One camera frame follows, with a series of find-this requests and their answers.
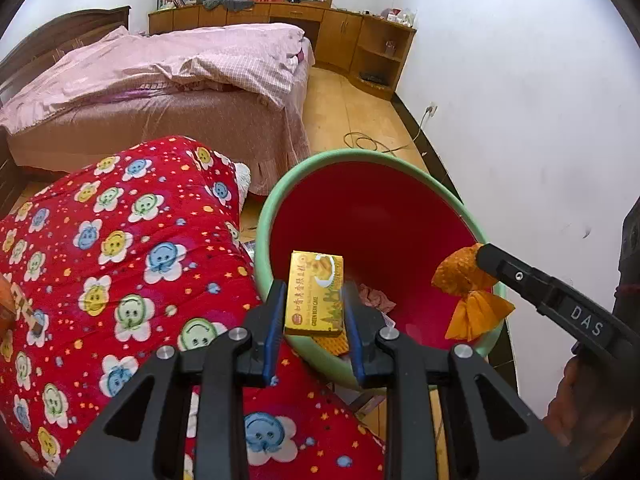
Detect dark clothes pile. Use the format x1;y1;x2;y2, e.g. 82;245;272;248
196;0;256;12

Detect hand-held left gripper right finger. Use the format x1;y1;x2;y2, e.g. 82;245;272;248
341;281;581;480

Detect white cloth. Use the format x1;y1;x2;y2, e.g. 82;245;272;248
232;162;252;207

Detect person's right hand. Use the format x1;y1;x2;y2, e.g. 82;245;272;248
544;354;640;450

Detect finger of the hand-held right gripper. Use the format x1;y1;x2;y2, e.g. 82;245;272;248
475;242;640;362

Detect red basin with green rim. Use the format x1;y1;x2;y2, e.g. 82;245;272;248
254;149;506;389

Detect pink crumpled paper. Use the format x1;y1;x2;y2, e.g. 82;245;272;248
357;284;397;314

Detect dark wooden nightstand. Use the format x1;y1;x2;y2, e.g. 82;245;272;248
0;127;23;211

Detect wooden bed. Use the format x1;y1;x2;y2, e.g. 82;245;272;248
0;6;316;211

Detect red and white packages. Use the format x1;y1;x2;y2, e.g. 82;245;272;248
380;7;418;27

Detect red flower printed blanket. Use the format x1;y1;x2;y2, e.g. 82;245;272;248
0;135;387;480

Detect wall socket with plug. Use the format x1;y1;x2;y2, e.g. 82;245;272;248
412;102;439;141

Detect orange foam net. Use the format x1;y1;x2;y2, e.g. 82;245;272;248
315;335;352;357

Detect pink duvet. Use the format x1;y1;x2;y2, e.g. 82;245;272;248
0;22;313;133

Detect cable coil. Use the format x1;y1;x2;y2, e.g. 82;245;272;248
344;131;416;154

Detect orange wrapper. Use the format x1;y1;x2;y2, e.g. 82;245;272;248
431;244;516;342

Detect long wooden cabinet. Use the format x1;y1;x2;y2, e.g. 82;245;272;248
148;1;417;101

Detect yellow snack box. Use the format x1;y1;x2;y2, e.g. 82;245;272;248
283;251;346;338

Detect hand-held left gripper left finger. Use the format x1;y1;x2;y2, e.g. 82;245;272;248
55;279;288;480

